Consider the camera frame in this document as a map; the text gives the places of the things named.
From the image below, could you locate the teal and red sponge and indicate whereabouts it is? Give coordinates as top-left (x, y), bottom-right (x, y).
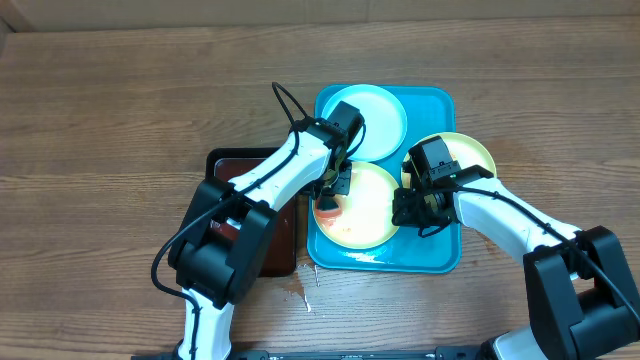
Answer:
top-left (314, 196), bottom-right (343, 219)

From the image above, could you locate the yellow plate with long smear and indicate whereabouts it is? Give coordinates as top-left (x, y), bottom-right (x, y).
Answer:
top-left (312, 162), bottom-right (399, 250)

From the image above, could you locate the yellow plate with small smear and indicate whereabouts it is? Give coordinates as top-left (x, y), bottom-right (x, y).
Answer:
top-left (418, 132), bottom-right (498, 176)

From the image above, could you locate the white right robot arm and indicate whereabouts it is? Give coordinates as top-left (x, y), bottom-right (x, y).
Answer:
top-left (392, 162), bottom-right (639, 359)

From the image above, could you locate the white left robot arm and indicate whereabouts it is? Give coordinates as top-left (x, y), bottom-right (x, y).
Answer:
top-left (156, 115), bottom-right (364, 359)

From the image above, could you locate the teal plastic tray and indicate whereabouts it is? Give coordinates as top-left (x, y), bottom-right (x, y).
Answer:
top-left (307, 85), bottom-right (461, 274)

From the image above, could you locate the black wash basin tray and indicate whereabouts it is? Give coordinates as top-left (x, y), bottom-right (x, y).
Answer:
top-left (205, 147), bottom-right (297, 277)

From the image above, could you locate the light blue plate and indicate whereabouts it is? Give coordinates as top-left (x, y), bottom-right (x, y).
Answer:
top-left (320, 84), bottom-right (408, 162)

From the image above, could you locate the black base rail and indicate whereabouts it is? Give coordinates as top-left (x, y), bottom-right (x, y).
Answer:
top-left (130, 341), bottom-right (501, 360)

